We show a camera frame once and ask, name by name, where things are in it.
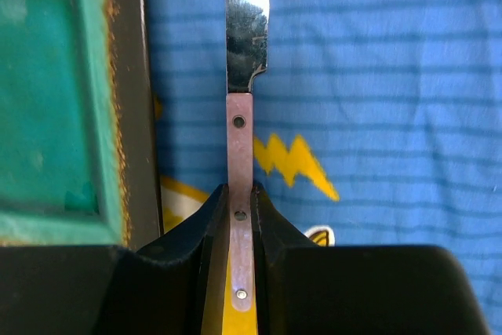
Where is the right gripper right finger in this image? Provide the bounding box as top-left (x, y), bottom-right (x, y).
top-left (251, 184), bottom-right (490, 334)

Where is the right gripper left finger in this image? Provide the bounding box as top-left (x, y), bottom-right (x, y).
top-left (1, 185), bottom-right (229, 334)

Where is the green square ceramic plate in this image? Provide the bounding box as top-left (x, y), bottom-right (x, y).
top-left (1, 0), bottom-right (162, 249)

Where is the blue yellow cartoon placemat cloth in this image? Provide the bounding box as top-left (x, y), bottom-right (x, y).
top-left (147, 0), bottom-right (501, 334)

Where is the pink handled knife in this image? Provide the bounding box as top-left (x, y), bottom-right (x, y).
top-left (225, 0), bottom-right (270, 312)

